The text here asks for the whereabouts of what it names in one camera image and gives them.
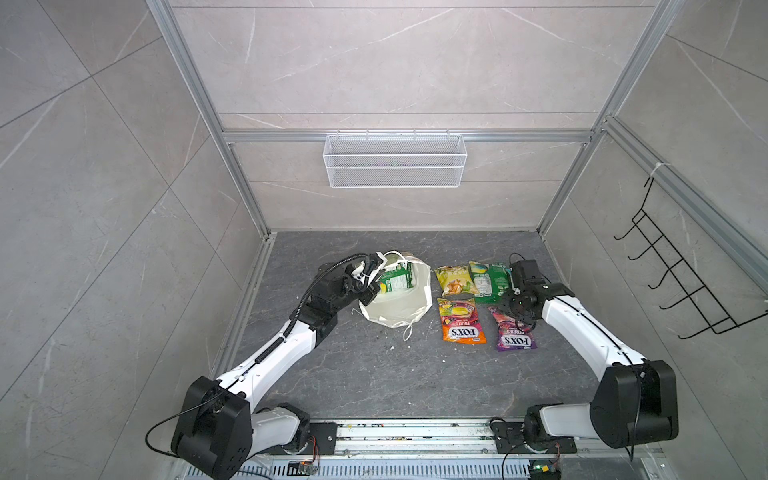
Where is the purple Fox's berries candy bag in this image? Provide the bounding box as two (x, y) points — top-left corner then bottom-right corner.
(488, 306), (537, 352)

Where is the white floral paper bag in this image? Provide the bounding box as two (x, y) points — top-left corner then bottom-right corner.
(358, 250), (433, 341)

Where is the green white snack packet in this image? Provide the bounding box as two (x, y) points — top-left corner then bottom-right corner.
(377, 263), (414, 294)

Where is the green Fox's candy bag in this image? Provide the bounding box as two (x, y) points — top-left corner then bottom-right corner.
(469, 261), (510, 304)

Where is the orange snack packet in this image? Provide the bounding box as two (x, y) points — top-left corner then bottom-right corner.
(437, 298), (486, 345)

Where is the yellow chips snack bag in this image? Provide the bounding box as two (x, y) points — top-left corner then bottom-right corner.
(435, 265), (479, 297)

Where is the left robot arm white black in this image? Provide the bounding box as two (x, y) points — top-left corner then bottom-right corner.
(170, 254), (385, 479)

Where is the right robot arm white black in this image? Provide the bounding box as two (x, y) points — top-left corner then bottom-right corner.
(500, 259), (679, 453)

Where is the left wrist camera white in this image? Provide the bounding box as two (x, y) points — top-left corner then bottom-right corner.
(350, 252), (388, 287)

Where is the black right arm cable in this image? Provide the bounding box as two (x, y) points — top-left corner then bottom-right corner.
(506, 251), (649, 463)

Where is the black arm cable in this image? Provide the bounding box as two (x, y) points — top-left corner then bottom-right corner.
(506, 251), (649, 463)
(281, 252), (372, 337)

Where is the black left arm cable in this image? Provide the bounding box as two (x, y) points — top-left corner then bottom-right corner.
(281, 252), (372, 337)

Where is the white wire mesh basket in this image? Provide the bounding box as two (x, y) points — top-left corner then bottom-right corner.
(323, 133), (468, 189)

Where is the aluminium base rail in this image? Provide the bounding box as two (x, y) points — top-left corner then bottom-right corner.
(234, 418), (676, 479)

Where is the black wire hook rack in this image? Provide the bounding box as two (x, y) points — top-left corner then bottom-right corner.
(613, 178), (767, 340)

